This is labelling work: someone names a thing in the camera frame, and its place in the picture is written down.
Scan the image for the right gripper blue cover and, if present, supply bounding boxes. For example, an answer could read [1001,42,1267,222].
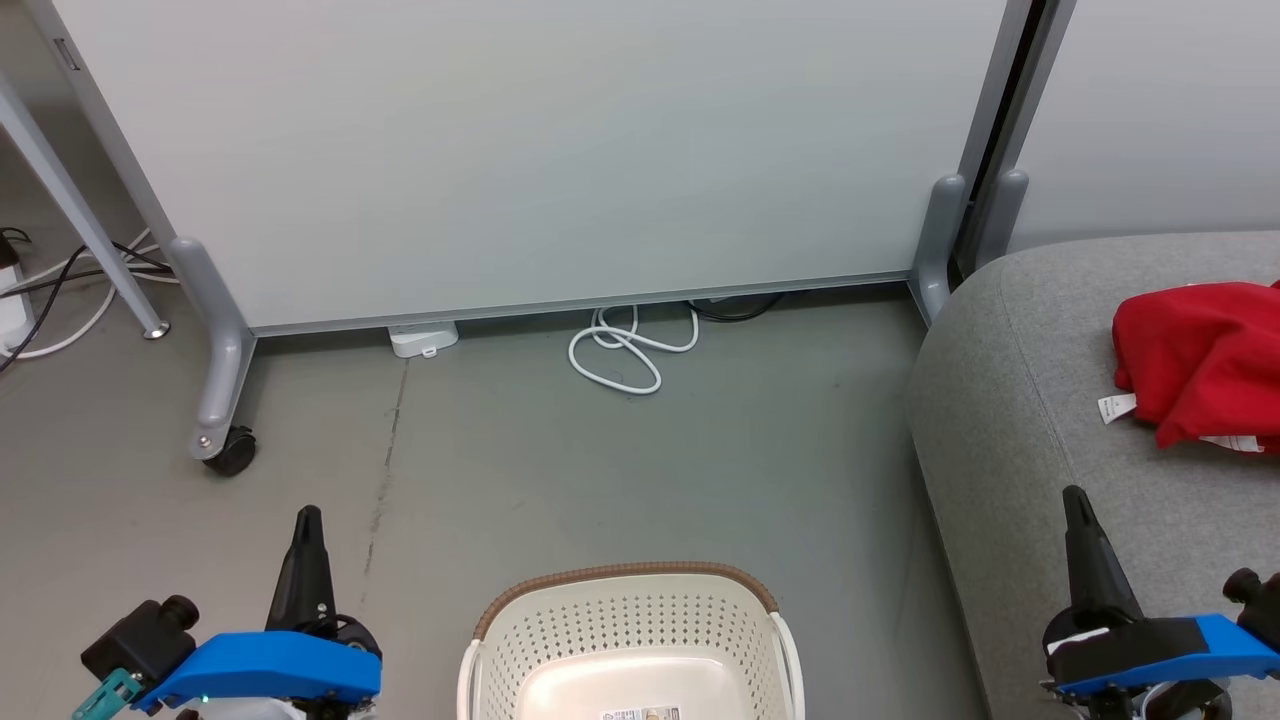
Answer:
[1040,485,1280,720]

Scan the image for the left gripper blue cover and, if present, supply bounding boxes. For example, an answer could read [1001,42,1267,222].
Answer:
[135,505,384,720]

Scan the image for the red and white 23 jersey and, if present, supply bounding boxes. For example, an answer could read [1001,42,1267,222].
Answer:
[1155,283,1280,456]

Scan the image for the cream perforated laundry basket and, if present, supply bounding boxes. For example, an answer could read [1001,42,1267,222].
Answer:
[457,562,806,720]

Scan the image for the grey fabric sofa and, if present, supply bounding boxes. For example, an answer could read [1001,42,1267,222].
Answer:
[905,232,1280,720]

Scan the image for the black caster wheel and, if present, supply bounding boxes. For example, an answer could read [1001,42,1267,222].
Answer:
[203,425,257,477]

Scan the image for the grey partition foot with caster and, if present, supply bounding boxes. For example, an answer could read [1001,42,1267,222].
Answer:
[168,237,258,461]

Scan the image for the white power adapter box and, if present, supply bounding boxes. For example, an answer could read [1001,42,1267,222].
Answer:
[388,320,459,359]

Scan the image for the white power strip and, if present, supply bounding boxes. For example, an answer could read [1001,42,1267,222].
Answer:
[0,262,37,346]

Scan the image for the grey table leg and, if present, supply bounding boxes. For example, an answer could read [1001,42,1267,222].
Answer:
[0,75,171,341]

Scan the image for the narrow white partition panel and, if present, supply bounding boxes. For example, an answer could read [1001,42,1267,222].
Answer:
[985,0,1280,251]

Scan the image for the large white partition panel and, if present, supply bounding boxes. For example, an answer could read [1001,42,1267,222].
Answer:
[25,0,1036,336]

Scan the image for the left arm cable teal connector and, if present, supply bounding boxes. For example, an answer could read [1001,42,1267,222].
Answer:
[72,668,141,720]

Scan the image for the black floor cables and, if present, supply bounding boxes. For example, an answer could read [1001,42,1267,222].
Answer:
[0,228,176,376]

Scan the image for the coiled white cable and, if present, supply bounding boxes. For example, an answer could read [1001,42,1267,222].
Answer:
[568,303,701,396]

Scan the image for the black cable under partition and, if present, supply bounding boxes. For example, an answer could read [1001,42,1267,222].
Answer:
[685,292,786,323]

